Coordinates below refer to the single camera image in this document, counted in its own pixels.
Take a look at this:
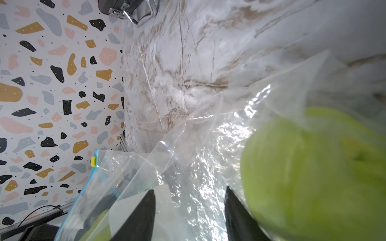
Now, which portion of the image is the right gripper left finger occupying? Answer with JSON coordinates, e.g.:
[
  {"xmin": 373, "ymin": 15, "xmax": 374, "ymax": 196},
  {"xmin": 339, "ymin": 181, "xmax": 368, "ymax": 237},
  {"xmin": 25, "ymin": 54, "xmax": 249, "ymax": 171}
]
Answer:
[{"xmin": 111, "ymin": 189, "xmax": 156, "ymax": 241}]

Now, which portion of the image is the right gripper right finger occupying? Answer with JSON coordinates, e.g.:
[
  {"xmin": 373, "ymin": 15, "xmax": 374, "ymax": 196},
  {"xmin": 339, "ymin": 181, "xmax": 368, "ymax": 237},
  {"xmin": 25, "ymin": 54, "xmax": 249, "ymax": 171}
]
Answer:
[{"xmin": 224, "ymin": 186, "xmax": 270, "ymax": 241}]

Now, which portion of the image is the clear blue zip-top bag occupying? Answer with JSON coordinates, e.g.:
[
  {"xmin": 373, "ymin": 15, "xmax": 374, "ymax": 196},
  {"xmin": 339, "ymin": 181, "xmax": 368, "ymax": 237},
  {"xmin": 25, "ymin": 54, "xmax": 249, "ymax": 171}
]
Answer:
[{"xmin": 55, "ymin": 51, "xmax": 386, "ymax": 241}]

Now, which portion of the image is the green apple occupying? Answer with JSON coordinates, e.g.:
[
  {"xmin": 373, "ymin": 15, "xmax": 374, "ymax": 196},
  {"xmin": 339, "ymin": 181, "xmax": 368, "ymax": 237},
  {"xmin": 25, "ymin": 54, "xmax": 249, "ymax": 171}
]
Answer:
[{"xmin": 240, "ymin": 106, "xmax": 386, "ymax": 241}]

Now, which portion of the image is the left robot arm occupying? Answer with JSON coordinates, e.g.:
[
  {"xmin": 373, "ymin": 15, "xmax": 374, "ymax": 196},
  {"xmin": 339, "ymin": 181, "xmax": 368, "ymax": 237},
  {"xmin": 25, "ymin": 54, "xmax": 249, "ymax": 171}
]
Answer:
[{"xmin": 1, "ymin": 202, "xmax": 74, "ymax": 241}]

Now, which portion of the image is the black briefcase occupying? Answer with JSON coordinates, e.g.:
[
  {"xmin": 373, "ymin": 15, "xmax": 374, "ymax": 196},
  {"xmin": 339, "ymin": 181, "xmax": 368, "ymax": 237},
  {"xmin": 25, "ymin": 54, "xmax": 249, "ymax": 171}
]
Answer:
[{"xmin": 98, "ymin": 0, "xmax": 157, "ymax": 28}]

